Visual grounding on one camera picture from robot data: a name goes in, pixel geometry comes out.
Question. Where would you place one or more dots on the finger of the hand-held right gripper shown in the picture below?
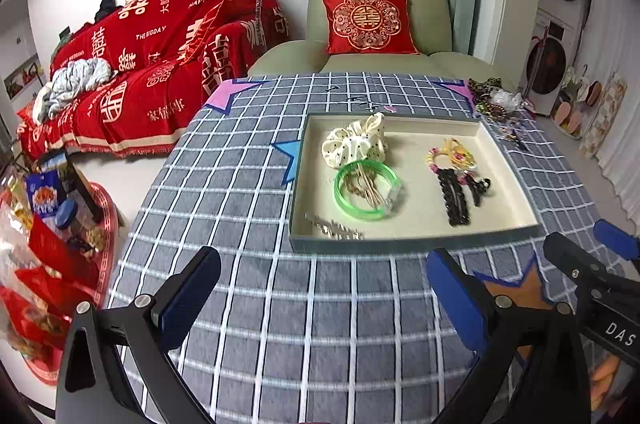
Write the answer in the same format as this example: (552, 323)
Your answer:
(580, 269)
(617, 236)

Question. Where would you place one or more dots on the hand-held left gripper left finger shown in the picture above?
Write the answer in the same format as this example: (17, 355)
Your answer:
(185, 299)

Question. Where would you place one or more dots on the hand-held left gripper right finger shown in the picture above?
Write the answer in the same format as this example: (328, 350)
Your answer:
(455, 294)

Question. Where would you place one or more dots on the shallow cream tray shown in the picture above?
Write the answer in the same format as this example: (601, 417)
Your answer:
(415, 214)

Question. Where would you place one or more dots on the black braided hair clip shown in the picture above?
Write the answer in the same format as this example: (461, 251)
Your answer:
(452, 199)

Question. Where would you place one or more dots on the black claw hair clip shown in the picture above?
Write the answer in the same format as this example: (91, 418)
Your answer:
(477, 189)

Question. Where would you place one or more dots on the silver hair clip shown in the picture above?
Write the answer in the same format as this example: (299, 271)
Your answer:
(320, 221)
(347, 234)

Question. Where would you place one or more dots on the beige hair clip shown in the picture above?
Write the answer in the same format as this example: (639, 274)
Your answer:
(372, 199)

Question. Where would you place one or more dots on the yellow hair clip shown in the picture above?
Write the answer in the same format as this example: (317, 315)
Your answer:
(457, 154)

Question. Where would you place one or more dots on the cream polka dot scrunchie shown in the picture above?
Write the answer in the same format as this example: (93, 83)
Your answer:
(350, 144)

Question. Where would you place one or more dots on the snack packages on red tray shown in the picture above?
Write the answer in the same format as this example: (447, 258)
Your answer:
(107, 214)

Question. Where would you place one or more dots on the floral panel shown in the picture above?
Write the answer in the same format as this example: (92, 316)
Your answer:
(602, 119)

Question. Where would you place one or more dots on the grey checked tablecloth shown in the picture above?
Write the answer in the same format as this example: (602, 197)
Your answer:
(300, 329)

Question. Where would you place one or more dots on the pink slippers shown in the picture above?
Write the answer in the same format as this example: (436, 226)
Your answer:
(570, 119)

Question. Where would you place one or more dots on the red snack bags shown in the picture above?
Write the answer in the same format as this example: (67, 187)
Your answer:
(45, 264)

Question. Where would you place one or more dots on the blue lid jar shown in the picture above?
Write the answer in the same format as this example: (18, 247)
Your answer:
(67, 214)

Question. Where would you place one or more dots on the dark printed box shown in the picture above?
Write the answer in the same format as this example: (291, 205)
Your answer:
(80, 184)

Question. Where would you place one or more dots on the blue snack bag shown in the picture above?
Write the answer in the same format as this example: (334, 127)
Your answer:
(45, 194)

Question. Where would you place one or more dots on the blue paper star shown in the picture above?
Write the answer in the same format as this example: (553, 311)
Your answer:
(290, 154)

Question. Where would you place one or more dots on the white washing machine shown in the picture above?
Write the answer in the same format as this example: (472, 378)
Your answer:
(547, 59)

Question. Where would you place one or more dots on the purple paper star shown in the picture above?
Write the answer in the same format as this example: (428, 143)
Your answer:
(457, 92)

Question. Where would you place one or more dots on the pink paper star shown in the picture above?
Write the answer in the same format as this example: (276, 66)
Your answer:
(227, 97)

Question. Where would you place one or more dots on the grey white clothes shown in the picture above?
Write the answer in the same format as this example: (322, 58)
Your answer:
(75, 79)

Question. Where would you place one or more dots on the red printed sofa cover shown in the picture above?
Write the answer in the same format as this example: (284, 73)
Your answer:
(150, 54)

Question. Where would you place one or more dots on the red satin pillow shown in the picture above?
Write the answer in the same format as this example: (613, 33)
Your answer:
(210, 24)

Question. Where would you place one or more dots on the red embroidered cushion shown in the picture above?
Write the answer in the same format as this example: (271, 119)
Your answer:
(370, 22)

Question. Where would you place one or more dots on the dark clothing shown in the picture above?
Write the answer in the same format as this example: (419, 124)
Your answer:
(105, 9)

